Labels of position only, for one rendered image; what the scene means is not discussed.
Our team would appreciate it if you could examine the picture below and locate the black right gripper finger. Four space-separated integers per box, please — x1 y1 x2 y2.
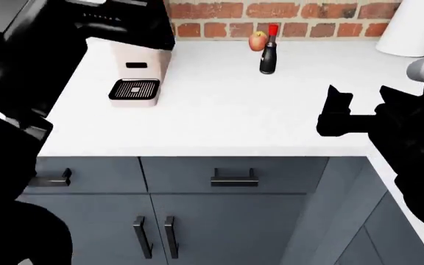
316 84 354 137
378 85 424 112

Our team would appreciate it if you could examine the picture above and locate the dark condiment bottle red cap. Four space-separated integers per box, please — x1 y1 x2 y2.
258 24 280 75

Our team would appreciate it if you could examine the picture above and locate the black drawer handle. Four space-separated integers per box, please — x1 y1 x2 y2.
210 167 260 188
27 167 74 188

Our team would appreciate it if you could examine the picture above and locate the white cylindrical robot part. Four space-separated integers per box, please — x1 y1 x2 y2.
375 0 424 58

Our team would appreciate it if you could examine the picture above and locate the black drip tray grille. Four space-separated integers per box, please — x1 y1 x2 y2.
107 78 161 101

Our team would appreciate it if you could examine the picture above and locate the grey corner cabinet door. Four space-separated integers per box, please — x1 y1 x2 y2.
333 190 424 265

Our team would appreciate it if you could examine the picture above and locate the narrow grey drawer front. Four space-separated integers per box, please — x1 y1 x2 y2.
29 156 149 194

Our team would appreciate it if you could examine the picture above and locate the wide grey drawer front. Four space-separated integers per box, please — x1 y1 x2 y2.
139 156 330 194

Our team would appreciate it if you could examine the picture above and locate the black vertical door handle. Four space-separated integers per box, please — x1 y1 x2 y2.
132 215 155 261
163 215 180 261

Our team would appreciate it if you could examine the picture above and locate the red yellow apple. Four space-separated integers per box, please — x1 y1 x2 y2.
248 30 268 52

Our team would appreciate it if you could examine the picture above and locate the beige black coffee machine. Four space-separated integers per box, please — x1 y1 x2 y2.
74 0 177 108

